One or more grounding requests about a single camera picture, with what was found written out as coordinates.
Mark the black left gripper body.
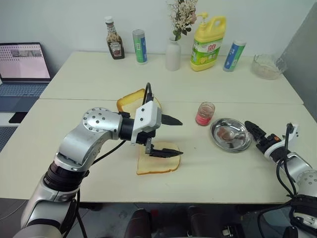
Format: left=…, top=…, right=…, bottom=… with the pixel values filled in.
left=136, top=127, right=159, bottom=156

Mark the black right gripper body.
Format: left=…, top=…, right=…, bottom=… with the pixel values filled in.
left=257, top=133, right=282, bottom=152

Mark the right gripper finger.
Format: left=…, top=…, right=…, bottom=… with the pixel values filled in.
left=244, top=120, right=267, bottom=140
left=247, top=126, right=263, bottom=147

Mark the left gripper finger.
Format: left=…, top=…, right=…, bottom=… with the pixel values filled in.
left=160, top=114, right=184, bottom=127
left=148, top=147, right=184, bottom=159

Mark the metal spoon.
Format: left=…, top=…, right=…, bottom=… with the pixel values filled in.
left=221, top=130, right=251, bottom=141

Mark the white bread slice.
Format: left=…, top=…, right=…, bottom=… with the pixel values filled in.
left=116, top=88, right=163, bottom=118
left=136, top=141, right=181, bottom=176

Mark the glass jam jar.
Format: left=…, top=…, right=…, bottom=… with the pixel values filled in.
left=195, top=101, right=215, bottom=127

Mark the round metal plate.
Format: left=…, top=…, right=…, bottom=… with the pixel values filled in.
left=210, top=118, right=253, bottom=153

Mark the white ceramic vase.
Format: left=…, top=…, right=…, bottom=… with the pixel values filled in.
left=165, top=39, right=182, bottom=72

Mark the clear glass bowl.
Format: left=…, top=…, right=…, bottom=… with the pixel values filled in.
left=252, top=54, right=288, bottom=80

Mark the green blue cylinder can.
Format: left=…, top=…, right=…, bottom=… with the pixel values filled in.
left=131, top=29, right=149, bottom=66
left=222, top=39, right=248, bottom=73

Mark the dark rounded shape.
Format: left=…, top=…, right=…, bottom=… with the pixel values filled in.
left=123, top=208, right=152, bottom=238

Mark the yellow detergent pump bottle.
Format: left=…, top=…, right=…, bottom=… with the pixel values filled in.
left=190, top=11, right=227, bottom=73

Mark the ketchup bottle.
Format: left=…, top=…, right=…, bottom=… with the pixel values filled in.
left=104, top=16, right=125, bottom=60

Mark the grey partition panel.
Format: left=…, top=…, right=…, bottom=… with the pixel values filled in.
left=275, top=0, right=317, bottom=84

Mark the dried flower bouquet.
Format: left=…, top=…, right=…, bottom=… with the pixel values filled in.
left=166, top=0, right=198, bottom=42

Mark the open laptop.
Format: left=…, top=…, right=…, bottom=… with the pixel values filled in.
left=0, top=42, right=52, bottom=114

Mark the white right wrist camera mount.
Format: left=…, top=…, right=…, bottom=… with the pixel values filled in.
left=263, top=122, right=301, bottom=163

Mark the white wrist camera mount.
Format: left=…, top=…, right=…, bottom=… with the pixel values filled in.
left=263, top=122, right=301, bottom=163
left=130, top=100, right=163, bottom=146

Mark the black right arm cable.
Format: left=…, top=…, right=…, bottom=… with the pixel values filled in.
left=257, top=123, right=299, bottom=238

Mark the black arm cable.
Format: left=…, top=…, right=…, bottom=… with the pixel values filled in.
left=63, top=83, right=156, bottom=238
left=257, top=123, right=299, bottom=238

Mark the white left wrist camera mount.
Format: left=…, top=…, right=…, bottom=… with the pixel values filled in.
left=130, top=100, right=163, bottom=146

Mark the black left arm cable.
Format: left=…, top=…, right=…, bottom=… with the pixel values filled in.
left=63, top=83, right=156, bottom=238

